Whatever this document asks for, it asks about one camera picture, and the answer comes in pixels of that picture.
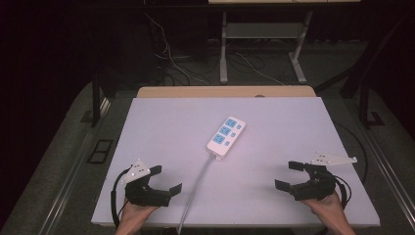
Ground wooden table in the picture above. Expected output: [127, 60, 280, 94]
[136, 85, 317, 99]

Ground person's left hand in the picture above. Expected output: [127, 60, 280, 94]
[117, 199, 160, 231]

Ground black metal stand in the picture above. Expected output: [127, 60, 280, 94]
[357, 77, 387, 129]

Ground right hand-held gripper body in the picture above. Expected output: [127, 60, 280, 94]
[290, 151, 358, 201]

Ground black floor frame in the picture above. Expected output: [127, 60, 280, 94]
[86, 139, 115, 165]

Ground grey power strip cable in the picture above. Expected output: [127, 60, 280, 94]
[175, 153, 217, 235]

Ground grey metal desk frame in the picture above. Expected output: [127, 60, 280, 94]
[218, 10, 314, 85]

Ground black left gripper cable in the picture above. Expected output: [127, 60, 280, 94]
[110, 167, 131, 228]

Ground person's right hand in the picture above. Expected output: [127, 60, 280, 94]
[301, 191, 352, 228]

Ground white floor cable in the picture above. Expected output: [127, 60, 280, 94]
[144, 13, 210, 87]
[234, 52, 286, 87]

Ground black floor cable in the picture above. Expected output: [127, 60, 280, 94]
[332, 121, 370, 184]

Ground aluminium floor rail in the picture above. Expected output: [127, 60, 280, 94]
[361, 126, 415, 223]
[38, 97, 113, 235]

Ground white power strip blue sockets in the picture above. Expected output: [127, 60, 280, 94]
[206, 116, 247, 161]

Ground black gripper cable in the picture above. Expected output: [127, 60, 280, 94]
[110, 167, 131, 228]
[332, 174, 353, 211]

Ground white foam board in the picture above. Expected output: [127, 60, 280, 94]
[91, 96, 381, 229]

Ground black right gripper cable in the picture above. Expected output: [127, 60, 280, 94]
[332, 174, 353, 211]

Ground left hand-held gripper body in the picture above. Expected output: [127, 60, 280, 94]
[120, 159, 171, 208]

